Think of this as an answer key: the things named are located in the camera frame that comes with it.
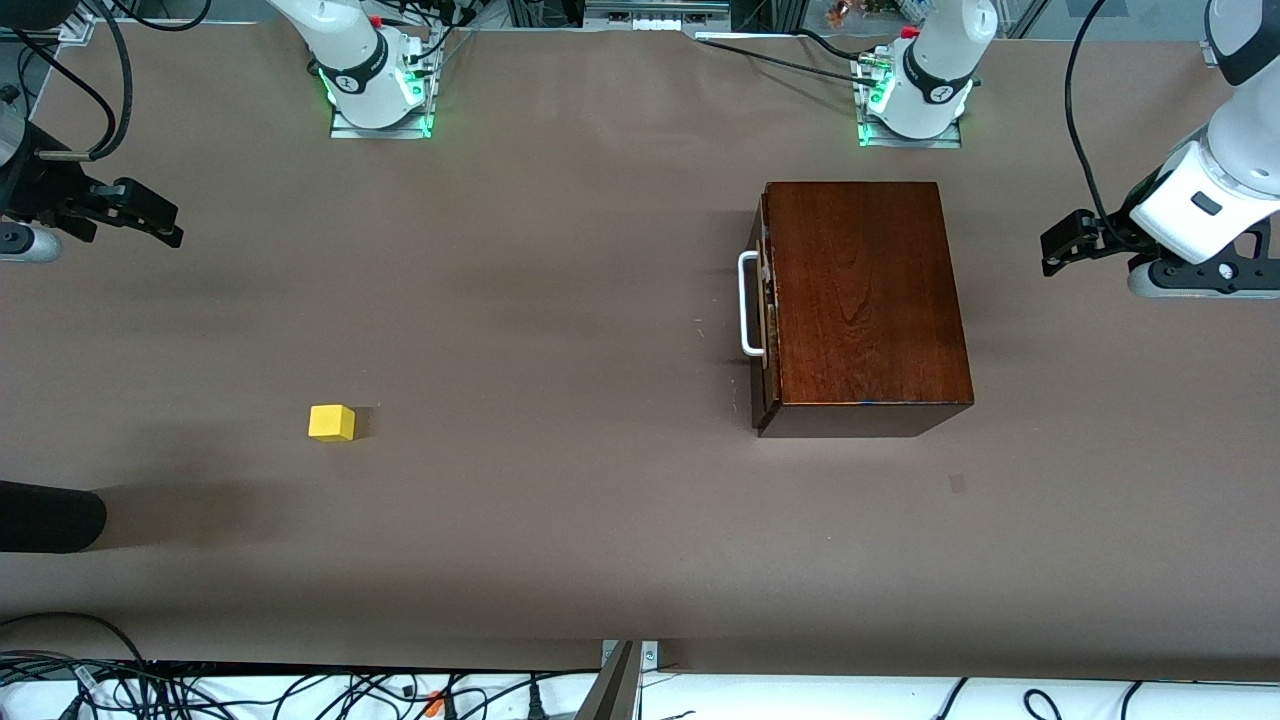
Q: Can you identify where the yellow block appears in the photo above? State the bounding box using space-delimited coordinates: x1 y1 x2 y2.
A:
307 403 358 443

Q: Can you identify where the light wooden tray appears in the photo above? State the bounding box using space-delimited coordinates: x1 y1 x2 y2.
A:
736 193 774 403

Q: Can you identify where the dark brown wooden cabinet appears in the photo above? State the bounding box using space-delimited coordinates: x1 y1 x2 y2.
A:
750 181 975 439

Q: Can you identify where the black cylindrical object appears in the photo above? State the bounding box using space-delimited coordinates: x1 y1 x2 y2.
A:
0 479 109 555

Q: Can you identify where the white power strip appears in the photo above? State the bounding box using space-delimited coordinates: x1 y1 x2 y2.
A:
584 0 732 32

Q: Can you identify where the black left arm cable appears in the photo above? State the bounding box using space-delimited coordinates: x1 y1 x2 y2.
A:
1063 0 1133 253

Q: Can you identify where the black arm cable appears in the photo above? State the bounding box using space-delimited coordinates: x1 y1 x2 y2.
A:
0 0 137 163
1063 0 1133 253

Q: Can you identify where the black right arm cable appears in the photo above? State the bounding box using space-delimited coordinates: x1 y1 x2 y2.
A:
0 0 137 163

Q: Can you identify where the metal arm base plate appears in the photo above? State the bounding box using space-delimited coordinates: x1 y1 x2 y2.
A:
855 52 964 150
329 28 435 140

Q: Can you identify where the tangled black cable bundle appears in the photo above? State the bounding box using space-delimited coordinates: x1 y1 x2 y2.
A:
0 610 601 720

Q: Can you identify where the metal table bracket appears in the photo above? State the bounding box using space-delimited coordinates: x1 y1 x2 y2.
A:
574 638 662 720

